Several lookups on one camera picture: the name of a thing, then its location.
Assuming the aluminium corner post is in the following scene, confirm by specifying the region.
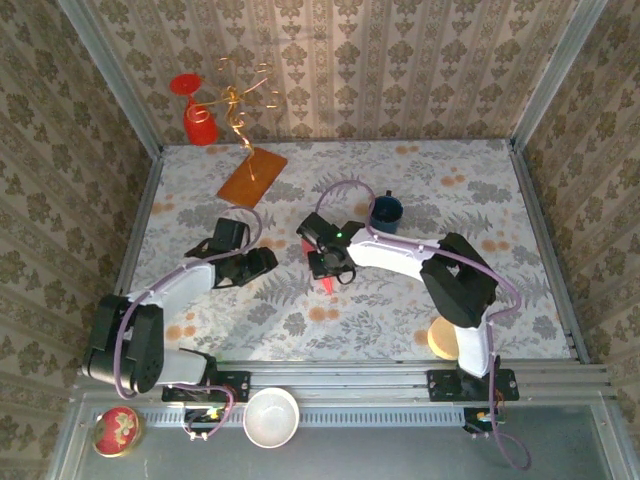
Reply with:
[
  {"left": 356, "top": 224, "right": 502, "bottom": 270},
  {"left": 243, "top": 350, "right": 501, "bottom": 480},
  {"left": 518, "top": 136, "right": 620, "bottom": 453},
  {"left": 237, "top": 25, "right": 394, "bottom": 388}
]
[
  {"left": 58, "top": 0, "right": 165, "bottom": 157},
  {"left": 510, "top": 0, "right": 610, "bottom": 151}
]

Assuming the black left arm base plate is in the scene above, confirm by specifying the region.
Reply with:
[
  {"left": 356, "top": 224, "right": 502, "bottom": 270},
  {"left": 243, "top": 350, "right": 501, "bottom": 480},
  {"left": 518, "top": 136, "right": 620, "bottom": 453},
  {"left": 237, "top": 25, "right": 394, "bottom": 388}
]
[{"left": 160, "top": 369, "right": 252, "bottom": 404}]

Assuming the red round tin, gold pattern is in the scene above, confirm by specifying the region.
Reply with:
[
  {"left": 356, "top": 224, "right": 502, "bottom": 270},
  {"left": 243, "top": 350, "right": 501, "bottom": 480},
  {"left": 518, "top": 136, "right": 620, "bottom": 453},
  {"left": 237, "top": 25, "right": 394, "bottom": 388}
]
[{"left": 91, "top": 405, "right": 146, "bottom": 459}]

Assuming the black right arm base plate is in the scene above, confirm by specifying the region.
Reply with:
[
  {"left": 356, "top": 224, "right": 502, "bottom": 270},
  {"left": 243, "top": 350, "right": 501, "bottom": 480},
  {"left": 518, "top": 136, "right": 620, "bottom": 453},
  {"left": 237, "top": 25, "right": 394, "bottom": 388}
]
[{"left": 426, "top": 368, "right": 520, "bottom": 403}]

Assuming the round cork disc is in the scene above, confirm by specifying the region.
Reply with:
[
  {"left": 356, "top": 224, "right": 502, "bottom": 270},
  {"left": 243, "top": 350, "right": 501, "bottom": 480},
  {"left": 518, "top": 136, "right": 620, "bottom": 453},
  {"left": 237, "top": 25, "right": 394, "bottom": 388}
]
[{"left": 428, "top": 317, "right": 460, "bottom": 361}]

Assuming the aluminium side rail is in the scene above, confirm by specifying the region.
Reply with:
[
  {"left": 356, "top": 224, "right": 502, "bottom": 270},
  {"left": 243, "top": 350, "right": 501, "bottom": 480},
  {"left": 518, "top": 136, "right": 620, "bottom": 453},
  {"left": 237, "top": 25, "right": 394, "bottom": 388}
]
[
  {"left": 508, "top": 142, "right": 591, "bottom": 364},
  {"left": 93, "top": 149, "right": 165, "bottom": 366}
]

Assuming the red plastic wine glass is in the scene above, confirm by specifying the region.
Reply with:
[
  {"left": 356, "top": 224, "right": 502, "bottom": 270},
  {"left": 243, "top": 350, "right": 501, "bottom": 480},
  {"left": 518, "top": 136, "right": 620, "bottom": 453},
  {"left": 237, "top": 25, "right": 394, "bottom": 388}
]
[{"left": 168, "top": 73, "right": 220, "bottom": 147}]

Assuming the aluminium cross rail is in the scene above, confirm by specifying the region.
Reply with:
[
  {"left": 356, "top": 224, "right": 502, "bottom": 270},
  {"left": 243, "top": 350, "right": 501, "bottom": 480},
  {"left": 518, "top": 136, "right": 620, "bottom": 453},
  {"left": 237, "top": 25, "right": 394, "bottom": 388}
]
[{"left": 73, "top": 359, "right": 617, "bottom": 401}]

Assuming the gold wire tree, wooden base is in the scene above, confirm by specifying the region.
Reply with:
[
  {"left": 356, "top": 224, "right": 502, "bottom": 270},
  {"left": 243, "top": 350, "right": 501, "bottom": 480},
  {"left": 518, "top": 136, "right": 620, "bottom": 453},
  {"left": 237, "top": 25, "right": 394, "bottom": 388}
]
[{"left": 214, "top": 56, "right": 290, "bottom": 213}]

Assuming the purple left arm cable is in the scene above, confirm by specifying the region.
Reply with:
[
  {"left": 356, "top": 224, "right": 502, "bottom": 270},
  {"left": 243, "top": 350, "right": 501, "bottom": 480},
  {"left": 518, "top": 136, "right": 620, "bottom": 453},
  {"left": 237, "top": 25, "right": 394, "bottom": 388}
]
[{"left": 113, "top": 204, "right": 264, "bottom": 444}]

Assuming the floral patterned table cover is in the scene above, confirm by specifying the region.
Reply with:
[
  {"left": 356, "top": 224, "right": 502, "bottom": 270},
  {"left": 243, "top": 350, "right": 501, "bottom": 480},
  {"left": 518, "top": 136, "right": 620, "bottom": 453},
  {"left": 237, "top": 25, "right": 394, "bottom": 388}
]
[{"left": 110, "top": 138, "right": 574, "bottom": 362}]

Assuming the pink square paper sheet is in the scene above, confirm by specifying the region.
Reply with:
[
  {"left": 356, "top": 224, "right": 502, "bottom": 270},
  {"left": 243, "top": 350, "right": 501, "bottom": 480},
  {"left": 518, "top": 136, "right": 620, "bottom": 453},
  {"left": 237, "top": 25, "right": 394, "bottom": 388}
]
[{"left": 299, "top": 238, "right": 336, "bottom": 296}]

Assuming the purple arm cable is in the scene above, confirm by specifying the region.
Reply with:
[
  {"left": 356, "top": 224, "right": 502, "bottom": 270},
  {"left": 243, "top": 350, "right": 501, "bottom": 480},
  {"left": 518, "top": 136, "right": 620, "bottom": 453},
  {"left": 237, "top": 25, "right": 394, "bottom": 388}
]
[
  {"left": 317, "top": 179, "right": 532, "bottom": 471},
  {"left": 113, "top": 204, "right": 264, "bottom": 444}
]

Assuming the white bowl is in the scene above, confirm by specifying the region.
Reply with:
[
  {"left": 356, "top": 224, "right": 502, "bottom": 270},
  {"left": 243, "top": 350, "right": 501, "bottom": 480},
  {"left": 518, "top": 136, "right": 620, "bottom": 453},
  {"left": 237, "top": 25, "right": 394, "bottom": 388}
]
[{"left": 242, "top": 387, "right": 301, "bottom": 449}]

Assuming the grey metal shelf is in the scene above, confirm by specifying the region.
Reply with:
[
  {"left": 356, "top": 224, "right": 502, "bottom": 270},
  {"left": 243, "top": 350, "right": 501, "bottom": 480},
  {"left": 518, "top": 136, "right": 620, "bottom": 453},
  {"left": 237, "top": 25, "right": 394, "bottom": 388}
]
[{"left": 47, "top": 392, "right": 639, "bottom": 480}]

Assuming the dark blue mug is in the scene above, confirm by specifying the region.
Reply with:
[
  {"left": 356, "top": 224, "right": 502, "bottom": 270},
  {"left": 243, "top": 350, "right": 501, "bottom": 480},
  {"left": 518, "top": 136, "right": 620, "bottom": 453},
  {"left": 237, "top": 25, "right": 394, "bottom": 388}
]
[{"left": 368, "top": 189, "right": 405, "bottom": 235}]

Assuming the grey slotted cable duct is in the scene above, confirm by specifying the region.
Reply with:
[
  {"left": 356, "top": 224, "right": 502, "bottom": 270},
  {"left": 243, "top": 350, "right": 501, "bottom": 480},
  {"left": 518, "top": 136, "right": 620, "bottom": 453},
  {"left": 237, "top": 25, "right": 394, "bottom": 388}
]
[{"left": 132, "top": 404, "right": 469, "bottom": 430}]

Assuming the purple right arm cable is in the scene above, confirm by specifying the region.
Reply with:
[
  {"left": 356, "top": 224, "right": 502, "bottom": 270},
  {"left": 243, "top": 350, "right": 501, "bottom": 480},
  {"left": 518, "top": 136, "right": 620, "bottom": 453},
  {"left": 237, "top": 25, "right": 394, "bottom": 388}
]
[{"left": 317, "top": 179, "right": 532, "bottom": 471}]

